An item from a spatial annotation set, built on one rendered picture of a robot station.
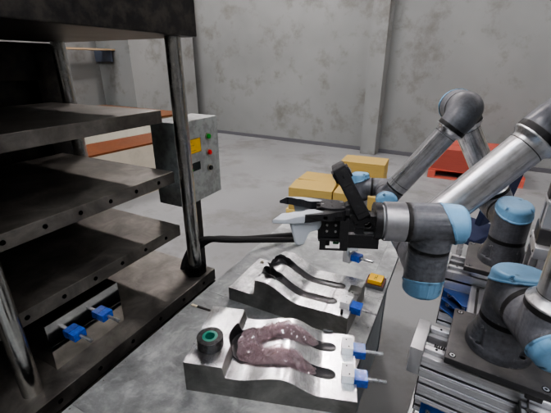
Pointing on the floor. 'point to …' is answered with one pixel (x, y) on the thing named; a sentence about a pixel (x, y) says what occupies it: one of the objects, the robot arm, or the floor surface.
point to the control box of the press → (166, 133)
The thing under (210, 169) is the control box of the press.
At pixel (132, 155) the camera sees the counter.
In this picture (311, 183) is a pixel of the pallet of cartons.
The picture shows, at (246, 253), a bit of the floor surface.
